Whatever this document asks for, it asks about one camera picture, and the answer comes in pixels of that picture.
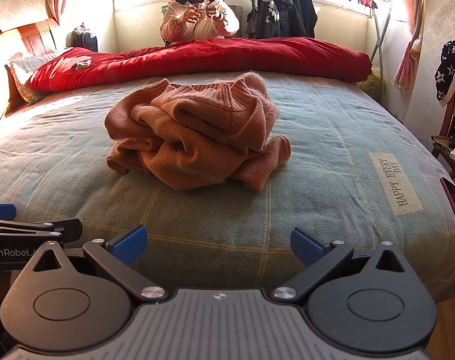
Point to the row of hanging socks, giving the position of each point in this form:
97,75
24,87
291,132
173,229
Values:
362,0

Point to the red quilt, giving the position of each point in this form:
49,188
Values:
212,56

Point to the grey-blue plaid bed sheet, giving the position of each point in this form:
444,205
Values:
325,157

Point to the metal clothes rack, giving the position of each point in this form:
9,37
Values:
377,33

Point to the yellow green plastic bag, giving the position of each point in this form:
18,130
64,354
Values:
369,82

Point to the black backpack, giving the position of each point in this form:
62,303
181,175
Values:
83,39

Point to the olive green bag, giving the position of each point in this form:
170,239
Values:
251,24

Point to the wooden chair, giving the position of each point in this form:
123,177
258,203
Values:
446,127

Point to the navy star print garment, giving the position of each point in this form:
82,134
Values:
450,75

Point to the beige pillow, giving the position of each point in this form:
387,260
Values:
25,65

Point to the dark red phone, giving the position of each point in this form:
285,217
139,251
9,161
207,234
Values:
454,200

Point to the plain black jacket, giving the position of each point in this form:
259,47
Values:
304,11

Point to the pink striped knit sweater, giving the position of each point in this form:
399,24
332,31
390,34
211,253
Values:
197,138

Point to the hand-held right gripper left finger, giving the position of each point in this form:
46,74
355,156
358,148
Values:
130,244

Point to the wooden headboard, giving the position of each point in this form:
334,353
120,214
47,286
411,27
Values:
36,39

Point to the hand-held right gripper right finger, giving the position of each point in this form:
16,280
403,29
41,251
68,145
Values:
306,246

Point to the small crumpled wrapper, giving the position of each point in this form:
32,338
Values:
83,65

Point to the patterned chair cushion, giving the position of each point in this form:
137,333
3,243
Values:
441,143

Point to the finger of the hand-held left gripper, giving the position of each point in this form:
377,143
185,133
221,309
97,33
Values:
0,212
68,229

